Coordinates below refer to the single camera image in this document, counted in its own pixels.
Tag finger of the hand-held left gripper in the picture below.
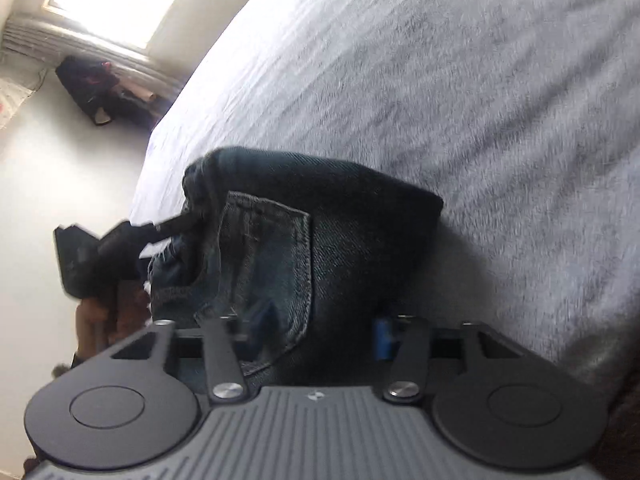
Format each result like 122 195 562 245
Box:
149 211 202 239

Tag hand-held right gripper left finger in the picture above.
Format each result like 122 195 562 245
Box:
110 304 279 404

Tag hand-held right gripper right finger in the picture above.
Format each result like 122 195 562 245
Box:
374 314 519 403

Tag dark blue jeans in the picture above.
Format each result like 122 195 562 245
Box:
149 145 446 392

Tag dark hanging clothes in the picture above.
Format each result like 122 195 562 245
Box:
54 54 157 127

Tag person's left hand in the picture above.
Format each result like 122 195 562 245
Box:
74 281 154 360

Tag beige curtain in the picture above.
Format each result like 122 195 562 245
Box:
0 10 190 117

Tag grey fleece blanket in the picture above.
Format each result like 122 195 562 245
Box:
130 0 640 411

